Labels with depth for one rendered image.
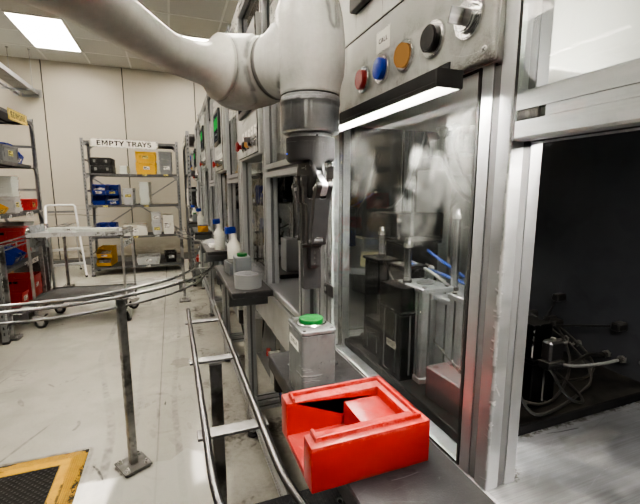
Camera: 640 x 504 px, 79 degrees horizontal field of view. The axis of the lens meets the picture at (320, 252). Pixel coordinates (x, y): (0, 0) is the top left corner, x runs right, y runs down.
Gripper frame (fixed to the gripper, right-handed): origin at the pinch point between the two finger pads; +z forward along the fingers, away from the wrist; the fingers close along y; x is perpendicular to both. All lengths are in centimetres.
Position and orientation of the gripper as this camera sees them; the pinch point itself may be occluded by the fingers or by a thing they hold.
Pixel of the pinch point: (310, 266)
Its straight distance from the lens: 63.0
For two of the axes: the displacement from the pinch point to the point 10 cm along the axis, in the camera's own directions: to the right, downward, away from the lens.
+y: -3.5, -1.4, 9.2
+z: 0.0, 9.9, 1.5
